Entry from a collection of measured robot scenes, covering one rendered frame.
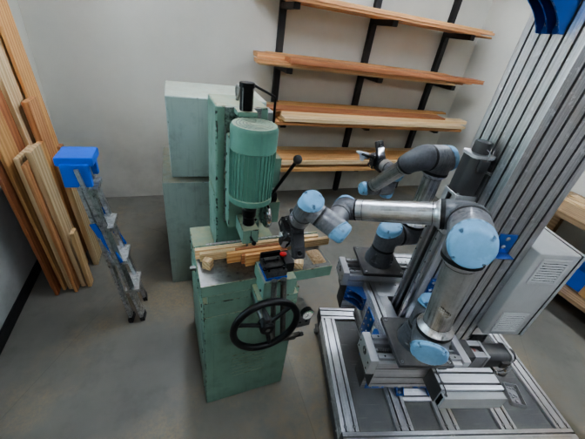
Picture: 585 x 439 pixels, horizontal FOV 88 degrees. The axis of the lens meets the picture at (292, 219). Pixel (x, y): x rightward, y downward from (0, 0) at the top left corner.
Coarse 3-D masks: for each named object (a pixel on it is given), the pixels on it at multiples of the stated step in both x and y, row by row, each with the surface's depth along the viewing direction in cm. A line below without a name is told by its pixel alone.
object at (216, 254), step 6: (306, 240) 149; (312, 240) 151; (318, 240) 152; (324, 240) 154; (306, 246) 151; (312, 246) 153; (204, 252) 132; (210, 252) 133; (216, 252) 133; (222, 252) 134; (216, 258) 135; (222, 258) 136
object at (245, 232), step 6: (240, 216) 136; (240, 222) 132; (240, 228) 131; (246, 228) 129; (252, 228) 130; (258, 228) 130; (240, 234) 132; (246, 234) 129; (252, 234) 130; (258, 234) 131; (246, 240) 130
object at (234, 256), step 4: (252, 248) 137; (256, 248) 137; (260, 248) 138; (264, 248) 138; (268, 248) 138; (272, 248) 139; (276, 248) 140; (228, 252) 133; (232, 252) 133; (236, 252) 133; (240, 252) 134; (244, 252) 134; (248, 252) 135; (228, 256) 132; (232, 256) 133; (236, 256) 133; (240, 256) 134; (228, 260) 133; (232, 260) 134; (236, 260) 135; (240, 260) 136
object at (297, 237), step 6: (294, 234) 108; (300, 234) 109; (294, 240) 108; (300, 240) 109; (294, 246) 108; (300, 246) 109; (294, 252) 108; (300, 252) 109; (294, 258) 108; (300, 258) 109
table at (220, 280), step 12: (216, 264) 133; (228, 264) 134; (240, 264) 135; (312, 264) 141; (324, 264) 142; (204, 276) 125; (216, 276) 126; (228, 276) 127; (240, 276) 128; (252, 276) 129; (300, 276) 138; (312, 276) 141; (204, 288) 121; (216, 288) 123; (228, 288) 126; (240, 288) 128; (252, 288) 128
